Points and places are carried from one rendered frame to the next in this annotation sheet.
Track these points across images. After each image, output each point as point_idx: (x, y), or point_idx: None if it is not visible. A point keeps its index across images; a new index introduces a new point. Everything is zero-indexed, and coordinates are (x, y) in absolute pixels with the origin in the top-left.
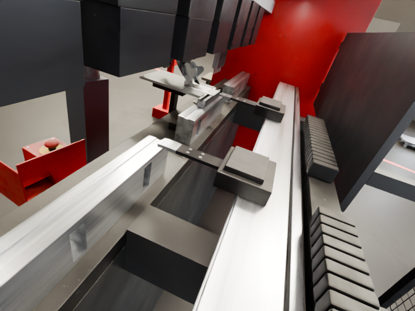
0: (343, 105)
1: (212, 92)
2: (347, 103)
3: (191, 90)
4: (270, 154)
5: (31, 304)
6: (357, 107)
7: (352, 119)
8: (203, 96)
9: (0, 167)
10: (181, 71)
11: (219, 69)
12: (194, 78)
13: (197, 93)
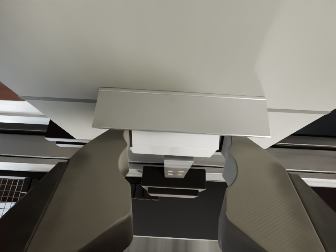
0: (203, 216)
1: (168, 151)
2: (191, 222)
3: (90, 120)
4: (31, 167)
5: None
6: (151, 226)
7: (146, 213)
8: (86, 142)
9: None
10: (27, 200)
11: (194, 251)
12: (229, 144)
13: (86, 132)
